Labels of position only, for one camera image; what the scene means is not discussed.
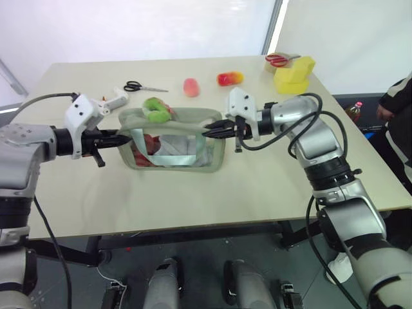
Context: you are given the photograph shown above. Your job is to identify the thin white floor cable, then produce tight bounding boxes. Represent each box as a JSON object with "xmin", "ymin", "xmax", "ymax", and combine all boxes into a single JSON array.
[{"xmin": 95, "ymin": 263, "xmax": 127, "ymax": 288}]

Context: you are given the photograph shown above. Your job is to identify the dark rounded robot leg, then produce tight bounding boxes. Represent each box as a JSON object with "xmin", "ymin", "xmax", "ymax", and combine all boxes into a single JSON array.
[
  {"xmin": 145, "ymin": 256, "xmax": 187, "ymax": 309},
  {"xmin": 223, "ymin": 258, "xmax": 278, "ymax": 309}
]

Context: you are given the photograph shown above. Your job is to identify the black handled scissors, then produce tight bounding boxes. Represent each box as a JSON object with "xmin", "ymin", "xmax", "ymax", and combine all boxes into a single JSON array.
[{"xmin": 123, "ymin": 80, "xmax": 169, "ymax": 93}]

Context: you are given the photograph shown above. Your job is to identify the bottle with red cap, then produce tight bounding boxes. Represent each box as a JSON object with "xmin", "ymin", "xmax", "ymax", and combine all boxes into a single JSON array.
[{"xmin": 344, "ymin": 100, "xmax": 364, "ymax": 124}]

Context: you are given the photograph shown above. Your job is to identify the white object on floor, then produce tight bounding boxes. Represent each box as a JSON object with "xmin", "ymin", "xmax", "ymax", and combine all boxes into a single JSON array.
[{"xmin": 326, "ymin": 252, "xmax": 354, "ymax": 285}]

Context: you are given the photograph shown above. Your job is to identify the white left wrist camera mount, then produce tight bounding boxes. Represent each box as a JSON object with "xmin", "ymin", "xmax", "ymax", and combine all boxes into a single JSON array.
[{"xmin": 63, "ymin": 93, "xmax": 112, "ymax": 160}]

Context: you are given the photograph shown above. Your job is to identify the white cloth inside pouch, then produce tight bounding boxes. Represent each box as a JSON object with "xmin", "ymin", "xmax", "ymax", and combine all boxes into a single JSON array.
[{"xmin": 151, "ymin": 134, "xmax": 213, "ymax": 167}]

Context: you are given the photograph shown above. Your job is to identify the red item inside pouch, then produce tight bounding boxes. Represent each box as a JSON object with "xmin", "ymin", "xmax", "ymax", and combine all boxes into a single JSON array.
[{"xmin": 131, "ymin": 133, "xmax": 162, "ymax": 167}]

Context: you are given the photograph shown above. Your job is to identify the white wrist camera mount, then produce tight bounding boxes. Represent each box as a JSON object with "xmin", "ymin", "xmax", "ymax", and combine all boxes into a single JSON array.
[
  {"xmin": 224, "ymin": 87, "xmax": 262, "ymax": 142},
  {"xmin": 63, "ymin": 93, "xmax": 112, "ymax": 160}
]

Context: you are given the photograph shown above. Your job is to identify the yellow foam block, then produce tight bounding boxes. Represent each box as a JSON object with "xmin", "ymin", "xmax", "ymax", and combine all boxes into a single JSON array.
[{"xmin": 273, "ymin": 55, "xmax": 316, "ymax": 95}]

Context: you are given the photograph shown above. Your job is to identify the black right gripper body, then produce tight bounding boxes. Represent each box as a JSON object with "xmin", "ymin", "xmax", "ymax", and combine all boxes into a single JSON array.
[{"xmin": 234, "ymin": 115, "xmax": 254, "ymax": 154}]

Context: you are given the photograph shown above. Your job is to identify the red yellow mango toy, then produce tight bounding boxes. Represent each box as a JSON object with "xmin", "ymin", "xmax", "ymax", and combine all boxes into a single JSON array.
[{"xmin": 216, "ymin": 71, "xmax": 245, "ymax": 88}]

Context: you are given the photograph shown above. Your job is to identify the green plush keychain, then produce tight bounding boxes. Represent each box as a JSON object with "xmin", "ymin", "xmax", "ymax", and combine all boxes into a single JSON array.
[{"xmin": 142, "ymin": 97, "xmax": 172, "ymax": 124}]

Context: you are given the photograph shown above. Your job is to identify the grey mesh pouch bag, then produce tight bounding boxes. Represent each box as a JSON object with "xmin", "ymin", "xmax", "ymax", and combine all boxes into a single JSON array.
[{"xmin": 118, "ymin": 107, "xmax": 227, "ymax": 174}]

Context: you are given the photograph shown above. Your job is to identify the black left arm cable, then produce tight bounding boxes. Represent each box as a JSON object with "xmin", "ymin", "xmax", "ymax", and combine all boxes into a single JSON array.
[{"xmin": 12, "ymin": 92, "xmax": 80, "ymax": 120}]

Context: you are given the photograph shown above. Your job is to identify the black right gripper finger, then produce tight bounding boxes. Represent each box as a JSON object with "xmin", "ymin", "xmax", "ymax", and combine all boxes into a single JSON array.
[
  {"xmin": 205, "ymin": 128, "xmax": 236, "ymax": 140},
  {"xmin": 202, "ymin": 119, "xmax": 236, "ymax": 131}
]

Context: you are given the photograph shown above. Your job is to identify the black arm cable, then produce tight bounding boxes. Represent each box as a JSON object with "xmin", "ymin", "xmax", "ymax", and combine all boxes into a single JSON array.
[
  {"xmin": 237, "ymin": 92, "xmax": 350, "ymax": 160},
  {"xmin": 12, "ymin": 92, "xmax": 80, "ymax": 120}
]

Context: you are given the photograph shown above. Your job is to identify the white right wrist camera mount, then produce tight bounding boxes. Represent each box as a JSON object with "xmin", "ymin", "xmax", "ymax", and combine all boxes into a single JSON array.
[{"xmin": 224, "ymin": 87, "xmax": 262, "ymax": 142}]

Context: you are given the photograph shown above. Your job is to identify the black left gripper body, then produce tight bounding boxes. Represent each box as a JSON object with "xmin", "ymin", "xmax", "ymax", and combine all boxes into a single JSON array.
[{"xmin": 80, "ymin": 128, "xmax": 107, "ymax": 169}]

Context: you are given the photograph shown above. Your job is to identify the red handled scissors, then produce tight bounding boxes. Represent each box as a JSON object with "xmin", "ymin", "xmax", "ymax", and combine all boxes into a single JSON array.
[{"xmin": 265, "ymin": 53, "xmax": 302, "ymax": 68}]

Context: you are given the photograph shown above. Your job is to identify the person in dark jacket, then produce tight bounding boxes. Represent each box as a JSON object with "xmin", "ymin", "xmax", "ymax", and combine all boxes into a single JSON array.
[{"xmin": 376, "ymin": 71, "xmax": 412, "ymax": 194}]

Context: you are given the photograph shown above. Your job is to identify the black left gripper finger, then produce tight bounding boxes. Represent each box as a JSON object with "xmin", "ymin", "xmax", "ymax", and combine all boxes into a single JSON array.
[
  {"xmin": 97, "ymin": 139, "xmax": 131, "ymax": 149},
  {"xmin": 97, "ymin": 129, "xmax": 131, "ymax": 142}
]

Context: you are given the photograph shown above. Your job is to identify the pink peach toy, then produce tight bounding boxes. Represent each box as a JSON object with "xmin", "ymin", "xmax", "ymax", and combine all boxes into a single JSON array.
[{"xmin": 183, "ymin": 77, "xmax": 201, "ymax": 98}]

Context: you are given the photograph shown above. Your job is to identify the black table frame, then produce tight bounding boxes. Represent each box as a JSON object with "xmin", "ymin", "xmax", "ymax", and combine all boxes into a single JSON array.
[{"xmin": 24, "ymin": 220, "xmax": 310, "ymax": 268}]

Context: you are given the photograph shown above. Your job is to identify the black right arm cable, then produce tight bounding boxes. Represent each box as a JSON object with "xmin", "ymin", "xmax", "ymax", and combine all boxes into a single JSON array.
[{"xmin": 237, "ymin": 92, "xmax": 350, "ymax": 160}]

